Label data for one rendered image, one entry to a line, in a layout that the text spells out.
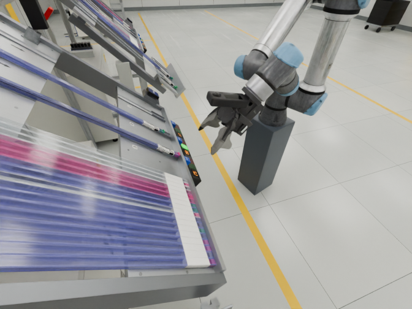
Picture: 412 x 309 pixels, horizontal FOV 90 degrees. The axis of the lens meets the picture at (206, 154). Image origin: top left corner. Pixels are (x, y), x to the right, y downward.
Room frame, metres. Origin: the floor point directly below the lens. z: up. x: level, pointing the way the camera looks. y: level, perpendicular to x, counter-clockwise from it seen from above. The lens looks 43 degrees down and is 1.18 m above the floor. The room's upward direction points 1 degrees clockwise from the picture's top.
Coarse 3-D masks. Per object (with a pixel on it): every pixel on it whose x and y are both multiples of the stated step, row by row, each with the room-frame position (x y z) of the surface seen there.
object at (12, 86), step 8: (0, 80) 0.37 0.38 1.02; (8, 80) 0.38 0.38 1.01; (8, 88) 0.37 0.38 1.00; (16, 88) 0.37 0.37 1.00; (24, 88) 0.38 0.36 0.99; (32, 96) 0.38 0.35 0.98; (40, 96) 0.38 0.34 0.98; (48, 104) 0.38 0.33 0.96; (56, 104) 0.39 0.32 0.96; (64, 104) 0.40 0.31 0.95; (72, 112) 0.40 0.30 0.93; (80, 112) 0.41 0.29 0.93; (88, 120) 0.40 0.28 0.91; (96, 120) 0.41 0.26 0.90; (112, 128) 0.42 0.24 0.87; (120, 128) 0.43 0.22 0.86; (128, 136) 0.43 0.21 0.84; (136, 136) 0.44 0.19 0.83; (152, 144) 0.45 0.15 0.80; (176, 152) 0.48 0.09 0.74
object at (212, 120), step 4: (208, 116) 0.57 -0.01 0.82; (212, 116) 0.56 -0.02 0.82; (216, 116) 0.55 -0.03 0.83; (204, 120) 0.57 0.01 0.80; (208, 120) 0.56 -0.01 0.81; (212, 120) 0.55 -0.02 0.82; (216, 120) 0.55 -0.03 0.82; (220, 120) 0.57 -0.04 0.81; (200, 124) 0.57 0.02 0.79; (204, 124) 0.56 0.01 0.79; (208, 124) 0.56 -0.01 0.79; (212, 124) 0.57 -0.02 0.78; (216, 124) 0.58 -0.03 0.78; (200, 128) 0.56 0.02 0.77
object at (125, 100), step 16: (128, 96) 0.69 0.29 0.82; (128, 112) 0.57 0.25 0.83; (144, 112) 0.64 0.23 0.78; (160, 112) 0.74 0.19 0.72; (128, 128) 0.48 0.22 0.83; (144, 128) 0.53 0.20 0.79; (160, 128) 0.60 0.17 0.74; (128, 144) 0.40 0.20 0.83; (144, 144) 0.45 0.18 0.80; (160, 144) 0.50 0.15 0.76; (144, 160) 0.38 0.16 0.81; (160, 160) 0.41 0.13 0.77; (176, 160) 0.46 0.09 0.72; (128, 272) 0.10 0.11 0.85; (144, 272) 0.11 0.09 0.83; (160, 272) 0.11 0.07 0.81; (176, 272) 0.12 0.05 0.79; (192, 272) 0.13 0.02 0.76; (208, 272) 0.14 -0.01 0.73
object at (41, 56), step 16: (0, 32) 0.56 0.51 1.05; (16, 32) 0.61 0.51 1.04; (16, 48) 0.53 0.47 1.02; (32, 48) 0.59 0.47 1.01; (48, 48) 0.65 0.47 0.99; (0, 64) 0.43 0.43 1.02; (16, 64) 0.46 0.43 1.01; (32, 64) 0.51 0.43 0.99; (48, 64) 0.55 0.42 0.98; (16, 80) 0.41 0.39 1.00; (32, 80) 0.44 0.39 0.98; (0, 96) 0.33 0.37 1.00; (16, 96) 0.36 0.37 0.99; (0, 112) 0.30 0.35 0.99; (16, 112) 0.31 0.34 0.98
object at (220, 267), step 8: (168, 120) 0.66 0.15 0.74; (168, 128) 0.63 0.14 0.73; (176, 136) 0.57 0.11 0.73; (176, 144) 0.53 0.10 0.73; (184, 160) 0.45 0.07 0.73; (184, 168) 0.42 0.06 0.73; (184, 176) 0.39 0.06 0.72; (192, 184) 0.36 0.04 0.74; (192, 192) 0.33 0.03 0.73; (200, 208) 0.28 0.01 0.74; (200, 216) 0.26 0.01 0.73; (208, 224) 0.24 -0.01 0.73; (208, 232) 0.22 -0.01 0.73; (208, 240) 0.20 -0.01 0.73; (216, 248) 0.18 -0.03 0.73; (216, 256) 0.17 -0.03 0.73; (216, 264) 0.15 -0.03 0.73; (224, 264) 0.15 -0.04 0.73; (216, 272) 0.14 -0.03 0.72
